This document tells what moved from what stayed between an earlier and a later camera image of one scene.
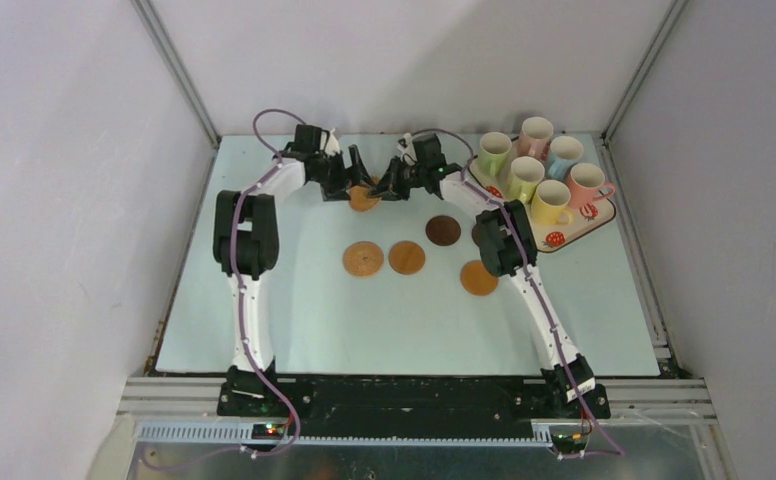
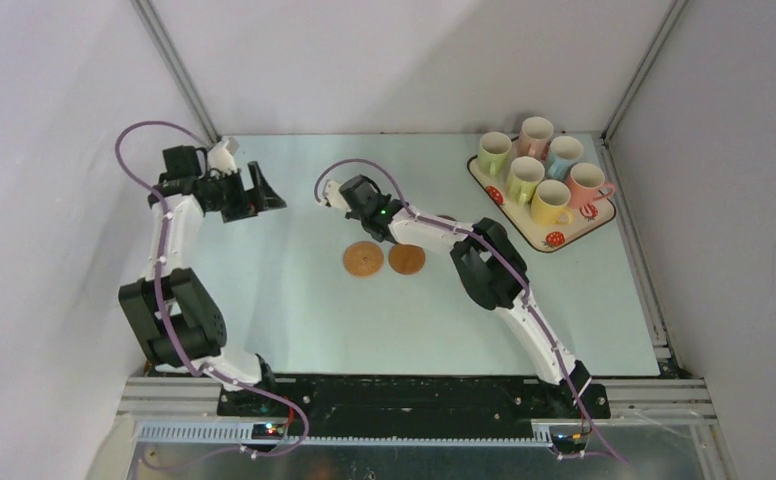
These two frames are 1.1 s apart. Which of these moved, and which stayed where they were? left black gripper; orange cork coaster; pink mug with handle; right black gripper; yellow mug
Moved: left black gripper; right black gripper
Stayed: orange cork coaster; yellow mug; pink mug with handle
